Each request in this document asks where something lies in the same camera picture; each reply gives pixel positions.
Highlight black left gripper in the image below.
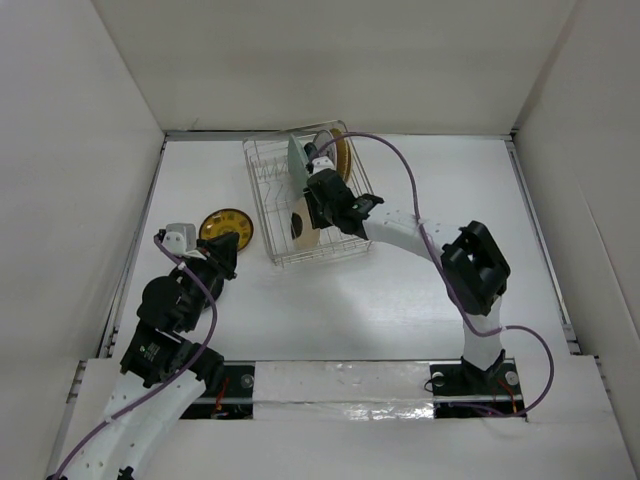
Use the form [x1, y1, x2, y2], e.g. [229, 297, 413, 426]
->
[181, 230, 239, 329]

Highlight yellow brown patterned plate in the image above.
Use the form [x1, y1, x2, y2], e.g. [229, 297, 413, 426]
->
[199, 208, 254, 252]

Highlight cream plate brown smear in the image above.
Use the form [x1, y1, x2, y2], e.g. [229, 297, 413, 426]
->
[290, 198, 320, 250]

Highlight light green rectangular dish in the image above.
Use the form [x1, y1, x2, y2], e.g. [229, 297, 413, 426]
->
[287, 135, 309, 197]

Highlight yellow woven pattern plate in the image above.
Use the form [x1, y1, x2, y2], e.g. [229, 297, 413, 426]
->
[328, 128, 352, 183]

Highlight white plate red characters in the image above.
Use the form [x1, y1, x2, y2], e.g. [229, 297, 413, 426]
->
[313, 129, 335, 160]

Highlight blue floral round plate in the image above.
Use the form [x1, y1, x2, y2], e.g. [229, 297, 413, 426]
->
[304, 142, 318, 161]

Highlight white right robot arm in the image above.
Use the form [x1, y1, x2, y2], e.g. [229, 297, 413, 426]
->
[304, 169, 511, 393]

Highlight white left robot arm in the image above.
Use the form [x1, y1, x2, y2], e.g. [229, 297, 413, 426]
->
[51, 224, 240, 479]

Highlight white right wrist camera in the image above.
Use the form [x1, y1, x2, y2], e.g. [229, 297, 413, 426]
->
[306, 156, 335, 176]

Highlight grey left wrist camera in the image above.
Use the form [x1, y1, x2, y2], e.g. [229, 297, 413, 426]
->
[160, 223, 197, 256]

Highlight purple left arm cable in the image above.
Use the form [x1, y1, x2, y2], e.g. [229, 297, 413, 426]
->
[47, 234, 219, 480]

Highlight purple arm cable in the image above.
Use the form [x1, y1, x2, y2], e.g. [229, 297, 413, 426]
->
[47, 234, 219, 480]
[306, 131, 556, 418]

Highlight metal wire dish rack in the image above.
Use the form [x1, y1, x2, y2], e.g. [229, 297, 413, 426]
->
[243, 120, 371, 267]

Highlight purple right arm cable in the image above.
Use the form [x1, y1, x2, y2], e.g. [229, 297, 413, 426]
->
[306, 131, 556, 418]

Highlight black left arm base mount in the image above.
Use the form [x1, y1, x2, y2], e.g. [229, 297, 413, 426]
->
[181, 363, 255, 420]

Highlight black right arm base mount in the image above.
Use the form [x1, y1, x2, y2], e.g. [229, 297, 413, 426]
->
[423, 362, 525, 419]

